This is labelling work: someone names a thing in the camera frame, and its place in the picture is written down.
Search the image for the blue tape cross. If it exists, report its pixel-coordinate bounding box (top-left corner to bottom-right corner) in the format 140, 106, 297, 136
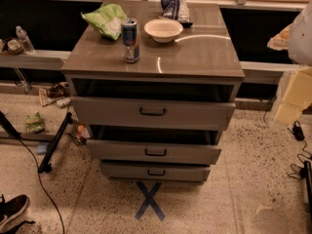
135, 181, 165, 221

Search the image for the black floor cable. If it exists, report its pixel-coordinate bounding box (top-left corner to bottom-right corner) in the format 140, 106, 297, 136
0, 111, 66, 234

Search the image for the black sneaker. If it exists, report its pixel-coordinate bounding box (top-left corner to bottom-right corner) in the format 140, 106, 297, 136
0, 194, 29, 234

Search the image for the green chip bag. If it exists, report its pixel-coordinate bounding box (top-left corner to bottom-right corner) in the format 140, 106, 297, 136
81, 3, 127, 40

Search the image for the black tripod leg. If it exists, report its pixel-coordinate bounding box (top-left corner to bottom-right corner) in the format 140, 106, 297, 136
38, 112, 72, 174

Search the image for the grey bench rail right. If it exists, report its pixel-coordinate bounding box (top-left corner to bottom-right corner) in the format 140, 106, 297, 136
241, 61, 299, 85

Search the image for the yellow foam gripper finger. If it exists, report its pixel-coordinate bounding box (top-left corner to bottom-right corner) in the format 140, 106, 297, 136
274, 65, 312, 126

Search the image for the small green bag on floor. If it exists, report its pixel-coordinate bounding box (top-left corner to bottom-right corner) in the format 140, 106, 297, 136
25, 112, 45, 134

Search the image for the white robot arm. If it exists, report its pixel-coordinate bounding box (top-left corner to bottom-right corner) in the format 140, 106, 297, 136
267, 1, 312, 125

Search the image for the blue white snack bag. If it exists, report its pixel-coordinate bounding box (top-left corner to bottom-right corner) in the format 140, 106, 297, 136
160, 0, 193, 27

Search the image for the grey drawer cabinet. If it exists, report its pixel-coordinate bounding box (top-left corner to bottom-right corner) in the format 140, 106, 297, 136
62, 4, 244, 168

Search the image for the grey drawer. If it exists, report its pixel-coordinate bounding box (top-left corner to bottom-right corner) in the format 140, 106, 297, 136
87, 139, 221, 165
71, 97, 235, 131
99, 162, 211, 183

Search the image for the white bowl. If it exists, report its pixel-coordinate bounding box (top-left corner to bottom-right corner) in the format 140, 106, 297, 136
144, 19, 183, 43

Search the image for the clear water bottle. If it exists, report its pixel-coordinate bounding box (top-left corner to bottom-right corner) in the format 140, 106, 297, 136
16, 25, 35, 55

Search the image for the grey bench rail left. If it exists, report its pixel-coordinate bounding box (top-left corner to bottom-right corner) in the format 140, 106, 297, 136
0, 50, 70, 70

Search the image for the crumpled snack wrapper on floor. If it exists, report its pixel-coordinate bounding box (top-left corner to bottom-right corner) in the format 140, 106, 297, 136
39, 82, 70, 107

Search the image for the grey bench rail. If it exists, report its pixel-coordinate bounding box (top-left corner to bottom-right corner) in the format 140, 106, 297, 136
241, 61, 299, 85
0, 50, 70, 70

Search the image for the round container on bench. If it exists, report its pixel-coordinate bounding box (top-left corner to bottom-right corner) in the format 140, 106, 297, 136
0, 38, 23, 56

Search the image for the blue energy drink can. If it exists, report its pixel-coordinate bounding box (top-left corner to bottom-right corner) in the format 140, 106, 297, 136
121, 18, 139, 63

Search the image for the black power adapter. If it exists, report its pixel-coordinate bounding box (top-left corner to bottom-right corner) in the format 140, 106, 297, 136
292, 121, 305, 141

